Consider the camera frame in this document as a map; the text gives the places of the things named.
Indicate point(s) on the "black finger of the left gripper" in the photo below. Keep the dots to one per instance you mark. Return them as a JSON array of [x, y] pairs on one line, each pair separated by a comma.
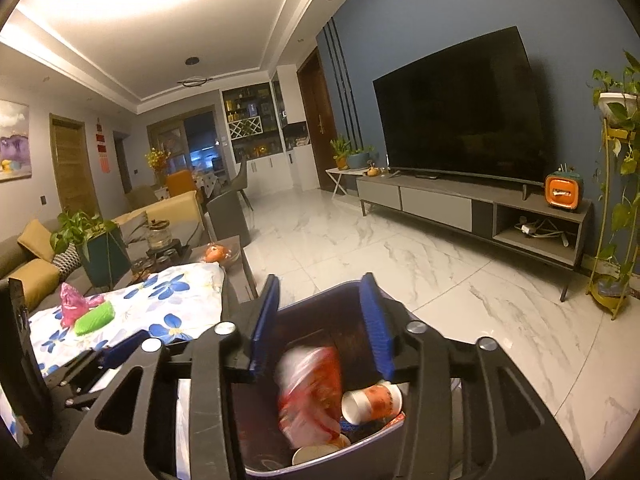
[[81, 417]]

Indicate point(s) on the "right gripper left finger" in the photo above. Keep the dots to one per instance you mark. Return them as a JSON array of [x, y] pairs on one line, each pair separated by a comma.
[[225, 353]]

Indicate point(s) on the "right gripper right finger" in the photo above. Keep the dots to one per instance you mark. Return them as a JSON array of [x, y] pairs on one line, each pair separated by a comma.
[[470, 411]]

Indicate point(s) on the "pink plastic bag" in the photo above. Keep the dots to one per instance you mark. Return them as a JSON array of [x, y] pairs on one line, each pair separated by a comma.
[[74, 305]]

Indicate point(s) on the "green foam net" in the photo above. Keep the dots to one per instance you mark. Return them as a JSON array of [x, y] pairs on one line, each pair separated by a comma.
[[95, 319]]

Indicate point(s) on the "dark grey trash bin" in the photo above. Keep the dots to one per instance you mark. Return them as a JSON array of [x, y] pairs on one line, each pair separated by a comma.
[[370, 451]]

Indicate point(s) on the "orange white paper cup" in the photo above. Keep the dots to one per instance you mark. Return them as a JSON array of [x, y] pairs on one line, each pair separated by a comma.
[[380, 401]]

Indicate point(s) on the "red snack wrapper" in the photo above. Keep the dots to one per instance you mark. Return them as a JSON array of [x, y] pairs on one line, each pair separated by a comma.
[[310, 395]]

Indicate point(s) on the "large yellow cushion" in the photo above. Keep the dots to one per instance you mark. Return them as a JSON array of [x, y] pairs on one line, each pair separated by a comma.
[[39, 278]]

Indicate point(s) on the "houndstooth patterned cushion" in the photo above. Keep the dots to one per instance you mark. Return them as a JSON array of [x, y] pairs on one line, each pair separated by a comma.
[[67, 262]]

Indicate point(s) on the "floral white tablecloth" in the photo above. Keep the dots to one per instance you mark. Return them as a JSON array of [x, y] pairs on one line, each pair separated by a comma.
[[174, 306]]

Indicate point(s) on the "potted green plant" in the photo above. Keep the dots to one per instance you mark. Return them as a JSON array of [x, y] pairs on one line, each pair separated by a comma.
[[99, 244]]

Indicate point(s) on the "grey tv cabinet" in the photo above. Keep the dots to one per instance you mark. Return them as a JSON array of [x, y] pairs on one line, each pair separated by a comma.
[[514, 218]]

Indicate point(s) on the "glass jar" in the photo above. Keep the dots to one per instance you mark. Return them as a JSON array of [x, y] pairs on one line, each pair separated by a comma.
[[159, 235]]

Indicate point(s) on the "small white side table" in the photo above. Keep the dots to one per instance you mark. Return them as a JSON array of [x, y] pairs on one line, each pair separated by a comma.
[[337, 176]]

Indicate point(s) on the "wooden door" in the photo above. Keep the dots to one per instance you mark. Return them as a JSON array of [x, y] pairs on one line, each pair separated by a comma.
[[72, 172]]

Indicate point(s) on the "pink pig figurine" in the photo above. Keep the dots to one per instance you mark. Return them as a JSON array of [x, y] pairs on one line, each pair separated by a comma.
[[215, 252]]

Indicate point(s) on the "tall plant stand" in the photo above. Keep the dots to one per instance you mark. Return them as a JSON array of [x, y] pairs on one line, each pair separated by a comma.
[[616, 98]]

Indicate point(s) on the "orange retro speaker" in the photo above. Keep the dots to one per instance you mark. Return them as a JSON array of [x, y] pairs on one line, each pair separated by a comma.
[[563, 188]]

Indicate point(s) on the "purple abstract painting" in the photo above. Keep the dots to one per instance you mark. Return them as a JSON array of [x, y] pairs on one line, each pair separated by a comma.
[[14, 141]]

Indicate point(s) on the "dark entrance door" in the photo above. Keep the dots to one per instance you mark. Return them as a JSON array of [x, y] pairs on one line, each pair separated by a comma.
[[319, 116]]

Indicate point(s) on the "large black television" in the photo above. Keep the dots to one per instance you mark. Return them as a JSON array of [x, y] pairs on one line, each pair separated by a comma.
[[469, 109]]

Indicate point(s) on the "display shelf cabinet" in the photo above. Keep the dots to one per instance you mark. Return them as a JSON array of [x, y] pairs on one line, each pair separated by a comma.
[[252, 122]]

